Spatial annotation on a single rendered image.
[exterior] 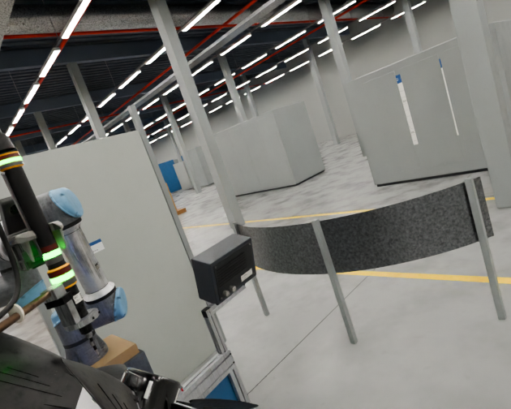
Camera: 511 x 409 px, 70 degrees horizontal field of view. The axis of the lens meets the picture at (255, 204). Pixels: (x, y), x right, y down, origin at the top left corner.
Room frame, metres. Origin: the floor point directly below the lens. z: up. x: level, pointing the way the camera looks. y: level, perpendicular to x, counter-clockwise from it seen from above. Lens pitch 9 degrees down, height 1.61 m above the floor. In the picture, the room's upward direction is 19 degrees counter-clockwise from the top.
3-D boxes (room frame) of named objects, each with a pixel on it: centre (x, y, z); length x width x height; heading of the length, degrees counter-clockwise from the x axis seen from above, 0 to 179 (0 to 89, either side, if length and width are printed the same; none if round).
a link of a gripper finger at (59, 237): (0.75, 0.41, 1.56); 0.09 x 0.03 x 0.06; 57
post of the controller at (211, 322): (1.36, 0.32, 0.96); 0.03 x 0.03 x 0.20; 47
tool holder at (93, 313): (0.72, 0.42, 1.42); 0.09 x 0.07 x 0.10; 172
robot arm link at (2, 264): (0.91, 0.62, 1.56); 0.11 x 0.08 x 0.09; 47
